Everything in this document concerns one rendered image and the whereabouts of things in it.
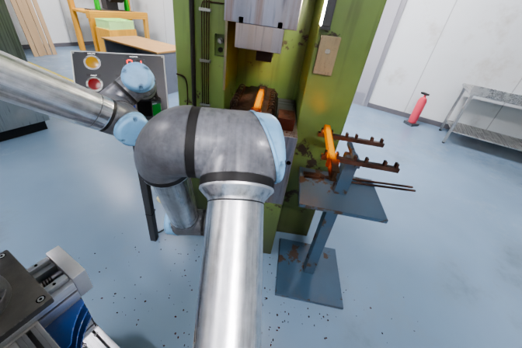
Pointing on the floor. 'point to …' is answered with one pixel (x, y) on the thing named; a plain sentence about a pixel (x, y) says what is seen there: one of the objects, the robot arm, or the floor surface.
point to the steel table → (481, 128)
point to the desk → (120, 45)
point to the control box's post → (149, 209)
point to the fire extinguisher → (416, 111)
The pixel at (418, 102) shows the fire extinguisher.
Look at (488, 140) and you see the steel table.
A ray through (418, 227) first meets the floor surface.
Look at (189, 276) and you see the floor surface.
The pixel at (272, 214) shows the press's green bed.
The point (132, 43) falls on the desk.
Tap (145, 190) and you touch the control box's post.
